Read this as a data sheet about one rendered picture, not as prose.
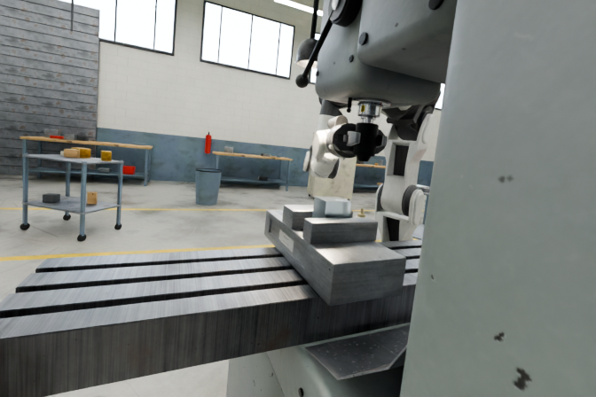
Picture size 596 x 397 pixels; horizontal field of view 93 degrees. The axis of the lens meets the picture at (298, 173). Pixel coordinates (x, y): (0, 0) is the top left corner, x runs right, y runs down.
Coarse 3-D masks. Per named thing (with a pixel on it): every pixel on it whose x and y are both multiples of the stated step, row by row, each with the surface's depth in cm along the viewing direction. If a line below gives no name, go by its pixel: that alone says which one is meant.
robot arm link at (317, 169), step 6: (312, 156) 104; (312, 162) 103; (318, 162) 94; (336, 162) 104; (312, 168) 102; (318, 168) 96; (324, 168) 95; (330, 168) 96; (336, 168) 104; (312, 174) 105; (318, 174) 100; (324, 174) 98; (330, 174) 103
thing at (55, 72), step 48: (0, 0) 566; (48, 0) 594; (0, 48) 575; (48, 48) 604; (96, 48) 636; (0, 96) 584; (48, 96) 614; (96, 96) 647; (0, 144) 593; (48, 144) 624
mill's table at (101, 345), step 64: (128, 256) 54; (192, 256) 57; (256, 256) 61; (0, 320) 34; (64, 320) 35; (128, 320) 36; (192, 320) 39; (256, 320) 43; (320, 320) 47; (384, 320) 53; (0, 384) 31; (64, 384) 34
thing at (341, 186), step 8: (344, 160) 679; (352, 160) 683; (344, 168) 681; (352, 168) 686; (312, 176) 685; (336, 176) 679; (344, 176) 683; (352, 176) 688; (312, 184) 680; (320, 184) 672; (328, 184) 676; (336, 184) 681; (344, 184) 686; (352, 184) 690; (312, 192) 675; (320, 192) 674; (328, 192) 679; (336, 192) 683; (344, 192) 688
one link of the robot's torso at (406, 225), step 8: (376, 192) 134; (416, 192) 122; (376, 200) 134; (416, 200) 121; (424, 200) 126; (376, 208) 134; (416, 208) 121; (376, 216) 134; (384, 216) 132; (392, 216) 128; (400, 216) 130; (416, 216) 123; (384, 224) 134; (392, 224) 133; (400, 224) 126; (408, 224) 123; (416, 224) 124; (384, 232) 134; (392, 232) 135; (400, 232) 126; (408, 232) 126; (384, 240) 136; (392, 240) 138; (400, 240) 127
